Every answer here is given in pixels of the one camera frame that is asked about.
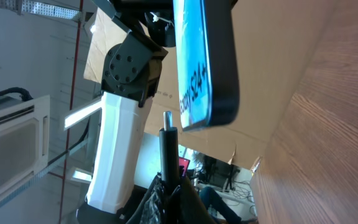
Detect blue Galaxy smartphone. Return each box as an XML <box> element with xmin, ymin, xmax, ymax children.
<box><xmin>173</xmin><ymin>0</ymin><xmax>240</xmax><ymax>131</ymax></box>

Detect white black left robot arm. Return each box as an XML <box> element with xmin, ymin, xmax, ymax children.
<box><xmin>76</xmin><ymin>0</ymin><xmax>175</xmax><ymax>223</ymax></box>

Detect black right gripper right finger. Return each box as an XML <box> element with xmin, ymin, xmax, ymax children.
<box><xmin>174</xmin><ymin>177</ymin><xmax>216</xmax><ymax>224</ymax></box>

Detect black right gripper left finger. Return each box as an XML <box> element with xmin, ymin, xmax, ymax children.
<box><xmin>126</xmin><ymin>175</ymin><xmax>168</xmax><ymax>224</ymax></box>

